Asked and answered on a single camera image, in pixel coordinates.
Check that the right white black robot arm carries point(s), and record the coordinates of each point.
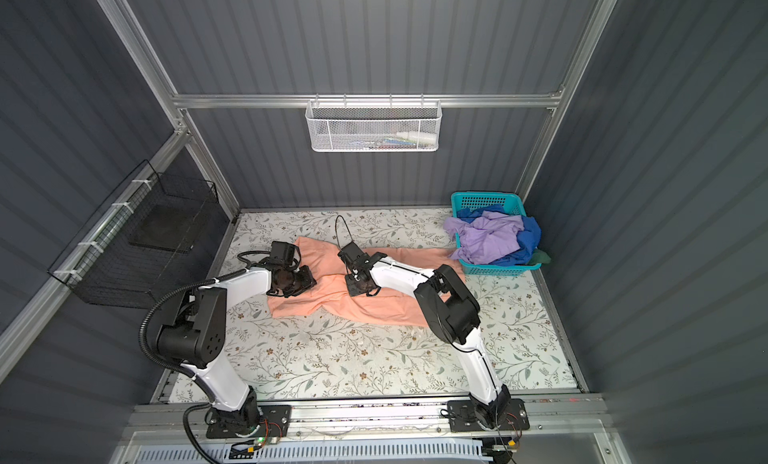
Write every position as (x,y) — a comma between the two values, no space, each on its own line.
(451,312)

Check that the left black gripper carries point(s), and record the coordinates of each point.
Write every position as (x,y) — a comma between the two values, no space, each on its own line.
(309,281)

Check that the white ventilation grille strip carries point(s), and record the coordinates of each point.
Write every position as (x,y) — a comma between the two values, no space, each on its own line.
(354,451)

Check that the blue t-shirt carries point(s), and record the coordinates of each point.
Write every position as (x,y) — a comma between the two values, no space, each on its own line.
(528,239)

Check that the floral patterned table mat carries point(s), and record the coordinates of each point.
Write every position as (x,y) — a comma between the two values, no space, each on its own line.
(322,355)

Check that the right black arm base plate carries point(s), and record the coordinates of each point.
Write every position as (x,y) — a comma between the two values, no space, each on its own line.
(465,416)

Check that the teal plastic laundry basket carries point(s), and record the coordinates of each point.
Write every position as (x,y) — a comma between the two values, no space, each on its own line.
(512,205)

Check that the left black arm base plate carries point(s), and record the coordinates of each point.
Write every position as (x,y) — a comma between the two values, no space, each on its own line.
(270,421)

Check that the white bottle in basket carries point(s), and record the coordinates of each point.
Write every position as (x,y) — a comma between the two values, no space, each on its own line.
(419,139)

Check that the dark green garment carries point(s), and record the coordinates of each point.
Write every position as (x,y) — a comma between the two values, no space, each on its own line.
(539,257)

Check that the white wire mesh basket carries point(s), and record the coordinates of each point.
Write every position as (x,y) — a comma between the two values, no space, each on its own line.
(370,126)

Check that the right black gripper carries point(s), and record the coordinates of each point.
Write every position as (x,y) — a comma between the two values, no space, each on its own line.
(353,290)

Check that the peach orange t-shirt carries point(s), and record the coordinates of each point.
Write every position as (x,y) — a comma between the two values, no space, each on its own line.
(389,307)

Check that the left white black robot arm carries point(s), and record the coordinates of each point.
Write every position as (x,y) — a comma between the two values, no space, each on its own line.
(186,330)

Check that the black wire basket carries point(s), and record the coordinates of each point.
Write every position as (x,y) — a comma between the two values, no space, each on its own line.
(149,242)

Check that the purple t-shirt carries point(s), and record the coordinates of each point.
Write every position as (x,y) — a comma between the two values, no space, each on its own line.
(489,237)

